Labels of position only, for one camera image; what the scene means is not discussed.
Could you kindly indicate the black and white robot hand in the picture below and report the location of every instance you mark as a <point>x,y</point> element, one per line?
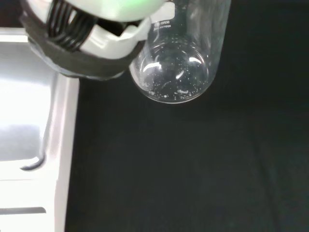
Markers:
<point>113,46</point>

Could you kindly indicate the white electronic balance steel pan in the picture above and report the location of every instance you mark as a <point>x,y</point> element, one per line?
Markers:
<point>24,108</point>

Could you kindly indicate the black bench cloth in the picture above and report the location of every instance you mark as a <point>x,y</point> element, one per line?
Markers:
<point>169,169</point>

